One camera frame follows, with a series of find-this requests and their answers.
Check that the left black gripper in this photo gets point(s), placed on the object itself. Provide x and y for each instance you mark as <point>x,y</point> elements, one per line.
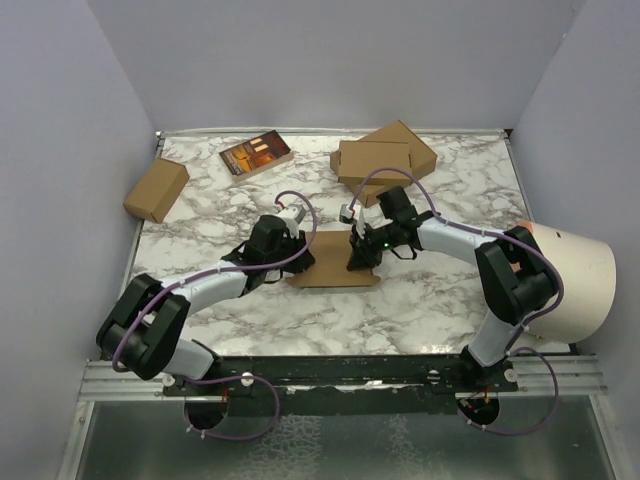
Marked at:
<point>300,264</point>

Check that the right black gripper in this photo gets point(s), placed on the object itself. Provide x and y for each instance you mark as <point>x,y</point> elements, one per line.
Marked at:
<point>363,255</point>

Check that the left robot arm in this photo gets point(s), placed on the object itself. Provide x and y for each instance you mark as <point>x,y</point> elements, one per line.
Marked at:
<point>143,330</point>

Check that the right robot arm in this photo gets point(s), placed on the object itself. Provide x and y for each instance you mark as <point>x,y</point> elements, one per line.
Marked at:
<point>519,283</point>

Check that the small closed cardboard box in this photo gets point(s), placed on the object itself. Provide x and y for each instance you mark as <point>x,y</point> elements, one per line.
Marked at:
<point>156,192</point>

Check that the dark orange book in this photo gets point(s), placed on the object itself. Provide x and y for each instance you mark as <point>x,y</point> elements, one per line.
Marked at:
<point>256,155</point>

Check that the white cylinder drum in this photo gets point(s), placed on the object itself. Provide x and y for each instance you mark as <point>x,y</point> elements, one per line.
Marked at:
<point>588,270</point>

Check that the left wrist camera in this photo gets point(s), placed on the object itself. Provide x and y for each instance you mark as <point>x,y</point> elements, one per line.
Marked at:
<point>292,215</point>

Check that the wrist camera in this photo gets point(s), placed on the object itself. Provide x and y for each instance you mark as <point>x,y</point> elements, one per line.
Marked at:
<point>292,215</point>
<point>354,216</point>

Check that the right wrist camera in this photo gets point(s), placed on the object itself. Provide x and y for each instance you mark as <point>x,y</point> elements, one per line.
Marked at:
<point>354,216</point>

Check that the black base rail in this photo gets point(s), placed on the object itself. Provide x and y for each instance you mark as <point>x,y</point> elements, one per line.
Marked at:
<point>342,385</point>

